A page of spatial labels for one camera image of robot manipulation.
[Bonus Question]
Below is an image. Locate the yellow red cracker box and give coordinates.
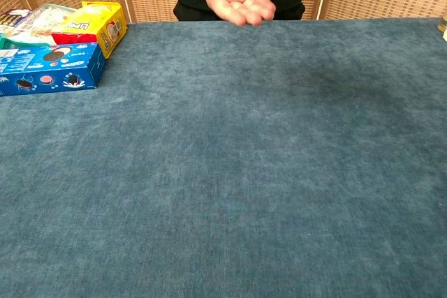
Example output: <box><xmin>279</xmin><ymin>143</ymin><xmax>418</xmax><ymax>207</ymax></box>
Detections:
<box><xmin>51</xmin><ymin>1</ymin><xmax>128</xmax><ymax>60</ymax></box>

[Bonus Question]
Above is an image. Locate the blue velvet tablecloth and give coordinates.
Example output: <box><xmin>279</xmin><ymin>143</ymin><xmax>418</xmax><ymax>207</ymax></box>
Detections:
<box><xmin>0</xmin><ymin>17</ymin><xmax>447</xmax><ymax>298</ymax></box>

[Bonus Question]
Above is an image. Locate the white teal snack bag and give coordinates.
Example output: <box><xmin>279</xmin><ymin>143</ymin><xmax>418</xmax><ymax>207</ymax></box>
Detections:
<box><xmin>0</xmin><ymin>3</ymin><xmax>78</xmax><ymax>50</ymax></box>

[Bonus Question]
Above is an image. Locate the blue Oreo cookie box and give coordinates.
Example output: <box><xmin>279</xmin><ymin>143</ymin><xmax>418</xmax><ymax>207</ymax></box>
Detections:
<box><xmin>0</xmin><ymin>42</ymin><xmax>107</xmax><ymax>98</ymax></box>

